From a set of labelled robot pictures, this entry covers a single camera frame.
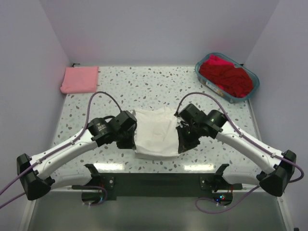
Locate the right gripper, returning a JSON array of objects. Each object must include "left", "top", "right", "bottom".
[{"left": 176, "top": 123, "right": 202, "bottom": 154}]

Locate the white t shirt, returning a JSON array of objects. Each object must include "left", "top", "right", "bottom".
[{"left": 134, "top": 107, "right": 179, "bottom": 160}]

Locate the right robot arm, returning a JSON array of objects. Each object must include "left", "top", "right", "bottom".
[{"left": 175, "top": 103, "right": 296, "bottom": 197}]

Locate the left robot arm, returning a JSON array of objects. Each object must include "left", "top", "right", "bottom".
[{"left": 16, "top": 111, "right": 137, "bottom": 201}]

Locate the teal plastic basket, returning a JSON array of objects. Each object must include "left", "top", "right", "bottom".
[{"left": 195, "top": 52, "right": 260, "bottom": 103}]

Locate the dark red t shirt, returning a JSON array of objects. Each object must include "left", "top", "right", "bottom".
[{"left": 199, "top": 63, "right": 254, "bottom": 98}]

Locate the folded pink t shirt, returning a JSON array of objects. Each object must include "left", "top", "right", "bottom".
[{"left": 60, "top": 66, "right": 99, "bottom": 94}]

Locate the bright pink t shirt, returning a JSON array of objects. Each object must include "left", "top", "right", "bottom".
[{"left": 205, "top": 54, "right": 234, "bottom": 67}]

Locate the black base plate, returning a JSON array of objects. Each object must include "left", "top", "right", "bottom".
[{"left": 72, "top": 173, "right": 243, "bottom": 203}]

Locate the aluminium frame rail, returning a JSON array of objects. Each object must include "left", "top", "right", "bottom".
[{"left": 18, "top": 141, "right": 299, "bottom": 231}]

